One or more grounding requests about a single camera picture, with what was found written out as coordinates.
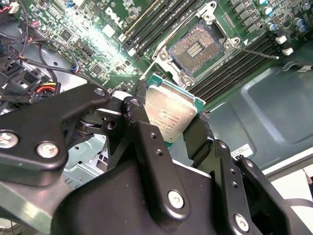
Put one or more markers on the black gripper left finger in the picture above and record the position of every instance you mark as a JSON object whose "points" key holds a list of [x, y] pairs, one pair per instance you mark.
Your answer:
{"points": [[31, 132]]}

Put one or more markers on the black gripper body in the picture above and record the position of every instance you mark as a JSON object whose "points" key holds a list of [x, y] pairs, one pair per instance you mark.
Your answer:
{"points": [[110, 208]]}

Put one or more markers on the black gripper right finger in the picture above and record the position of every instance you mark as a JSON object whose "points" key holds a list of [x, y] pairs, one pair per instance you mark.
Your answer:
{"points": [[200, 142]]}

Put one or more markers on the silver CPU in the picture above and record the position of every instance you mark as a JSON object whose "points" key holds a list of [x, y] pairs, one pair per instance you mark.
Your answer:
{"points": [[171, 110]]}

